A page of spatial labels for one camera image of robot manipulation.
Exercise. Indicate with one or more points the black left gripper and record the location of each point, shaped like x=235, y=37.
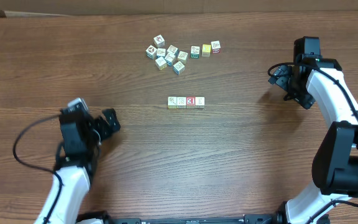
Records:
x=110, y=117

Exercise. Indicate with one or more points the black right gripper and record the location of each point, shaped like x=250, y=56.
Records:
x=281, y=78

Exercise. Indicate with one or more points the plain wooden picture block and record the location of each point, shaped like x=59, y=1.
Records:
x=172, y=102

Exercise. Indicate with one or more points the yellow top picture block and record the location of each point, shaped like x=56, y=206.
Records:
x=181, y=102

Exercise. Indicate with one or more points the red E block front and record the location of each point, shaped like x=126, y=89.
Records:
x=190, y=102

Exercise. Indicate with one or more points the red e block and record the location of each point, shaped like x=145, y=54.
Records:
x=199, y=102
x=190, y=102

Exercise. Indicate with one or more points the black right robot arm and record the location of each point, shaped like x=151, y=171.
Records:
x=312, y=79

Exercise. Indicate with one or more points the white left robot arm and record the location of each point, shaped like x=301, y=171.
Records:
x=76, y=162

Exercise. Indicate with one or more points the yellow G letter block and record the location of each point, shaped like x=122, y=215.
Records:
x=161, y=63

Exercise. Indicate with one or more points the far left cluster block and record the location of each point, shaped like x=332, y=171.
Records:
x=151, y=52

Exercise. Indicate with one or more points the red number 3 block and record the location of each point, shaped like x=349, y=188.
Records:
x=215, y=47

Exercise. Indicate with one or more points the small rear centre block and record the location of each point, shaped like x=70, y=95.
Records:
x=161, y=52

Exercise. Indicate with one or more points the blue edged centre block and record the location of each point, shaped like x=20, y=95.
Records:
x=170, y=59

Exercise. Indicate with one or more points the blue edged block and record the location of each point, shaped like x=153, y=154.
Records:
x=173, y=50
x=170, y=59

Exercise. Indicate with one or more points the yellow top hand block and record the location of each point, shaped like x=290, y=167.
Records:
x=206, y=50

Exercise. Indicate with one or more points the far rear cluster block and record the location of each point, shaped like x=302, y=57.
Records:
x=159, y=41

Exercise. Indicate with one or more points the blue edged rear block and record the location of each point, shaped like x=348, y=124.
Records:
x=173, y=50

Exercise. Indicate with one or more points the green B letter block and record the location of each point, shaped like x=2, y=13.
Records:
x=195, y=52

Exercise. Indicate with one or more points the brown cardboard backdrop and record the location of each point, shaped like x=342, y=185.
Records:
x=120, y=7

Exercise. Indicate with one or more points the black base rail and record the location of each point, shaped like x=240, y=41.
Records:
x=104, y=218

